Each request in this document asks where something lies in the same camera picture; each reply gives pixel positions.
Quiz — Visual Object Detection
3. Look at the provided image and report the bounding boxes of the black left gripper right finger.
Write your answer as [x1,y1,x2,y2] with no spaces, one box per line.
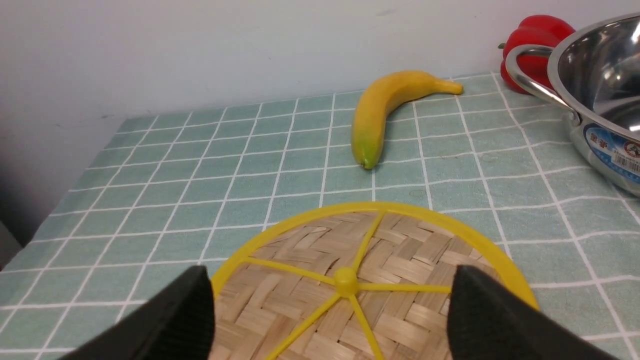
[446,265,613,360]

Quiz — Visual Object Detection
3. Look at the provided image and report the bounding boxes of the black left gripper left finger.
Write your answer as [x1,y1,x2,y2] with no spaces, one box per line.
[64,265,215,360]

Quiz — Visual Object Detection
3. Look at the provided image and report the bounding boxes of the woven bamboo steamer lid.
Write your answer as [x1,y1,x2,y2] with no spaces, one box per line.
[209,202,538,360]

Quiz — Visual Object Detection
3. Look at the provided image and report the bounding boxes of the stainless steel pot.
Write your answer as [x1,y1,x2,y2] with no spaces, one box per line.
[505,13,640,196]

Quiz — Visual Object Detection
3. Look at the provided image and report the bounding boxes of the green checkered tablecloth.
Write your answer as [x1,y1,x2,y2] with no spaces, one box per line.
[0,73,639,360]

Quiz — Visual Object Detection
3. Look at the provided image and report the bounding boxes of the yellow banana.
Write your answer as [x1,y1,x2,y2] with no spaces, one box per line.
[350,70,464,170]

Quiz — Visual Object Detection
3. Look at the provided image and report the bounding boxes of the red bell pepper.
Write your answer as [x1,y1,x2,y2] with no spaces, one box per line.
[499,14,576,95]

